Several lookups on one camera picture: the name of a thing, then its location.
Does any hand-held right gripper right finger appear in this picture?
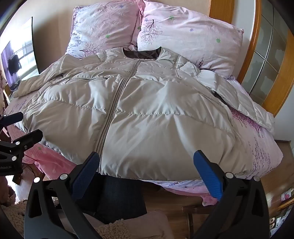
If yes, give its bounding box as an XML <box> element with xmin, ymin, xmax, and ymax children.
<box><xmin>193</xmin><ymin>150</ymin><xmax>270</xmax><ymax>239</ymax></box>

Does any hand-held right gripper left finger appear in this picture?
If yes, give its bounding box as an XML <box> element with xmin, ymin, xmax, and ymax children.
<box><xmin>24</xmin><ymin>151</ymin><xmax>101</xmax><ymax>239</ymax></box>

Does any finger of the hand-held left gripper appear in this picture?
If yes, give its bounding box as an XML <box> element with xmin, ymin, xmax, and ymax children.
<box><xmin>0</xmin><ymin>129</ymin><xmax>44</xmax><ymax>162</ymax></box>
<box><xmin>0</xmin><ymin>112</ymin><xmax>24</xmax><ymax>129</ymax></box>

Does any grey puffer jacket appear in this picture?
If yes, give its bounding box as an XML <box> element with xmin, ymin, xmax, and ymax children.
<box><xmin>14</xmin><ymin>47</ymin><xmax>276</xmax><ymax>181</ymax></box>

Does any person's leg in dark trousers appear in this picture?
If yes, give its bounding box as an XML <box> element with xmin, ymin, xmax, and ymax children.
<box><xmin>80</xmin><ymin>176</ymin><xmax>147</xmax><ymax>224</ymax></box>

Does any beige fluffy rug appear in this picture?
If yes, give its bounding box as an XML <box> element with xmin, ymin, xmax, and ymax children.
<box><xmin>0</xmin><ymin>191</ymin><xmax>30</xmax><ymax>239</ymax></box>

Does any pink floral bed sheet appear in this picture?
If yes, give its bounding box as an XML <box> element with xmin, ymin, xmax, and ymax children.
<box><xmin>5</xmin><ymin>76</ymin><xmax>283</xmax><ymax>207</ymax></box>

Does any wooden bedside cabinet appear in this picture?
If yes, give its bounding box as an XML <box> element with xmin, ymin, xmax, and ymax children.
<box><xmin>259</xmin><ymin>139</ymin><xmax>294</xmax><ymax>217</ymax></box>

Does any pink floral pillow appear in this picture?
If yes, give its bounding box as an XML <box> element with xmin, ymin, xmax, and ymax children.
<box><xmin>65</xmin><ymin>0</ymin><xmax>141</xmax><ymax>59</ymax></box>
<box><xmin>135</xmin><ymin>0</ymin><xmax>244</xmax><ymax>80</ymax></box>

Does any wooden framed glass partition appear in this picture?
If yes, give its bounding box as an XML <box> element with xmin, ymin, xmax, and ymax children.
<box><xmin>209</xmin><ymin>0</ymin><xmax>294</xmax><ymax>116</ymax></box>

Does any wooden bed frame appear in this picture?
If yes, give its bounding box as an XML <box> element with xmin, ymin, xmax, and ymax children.
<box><xmin>140</xmin><ymin>179</ymin><xmax>218</xmax><ymax>239</ymax></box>

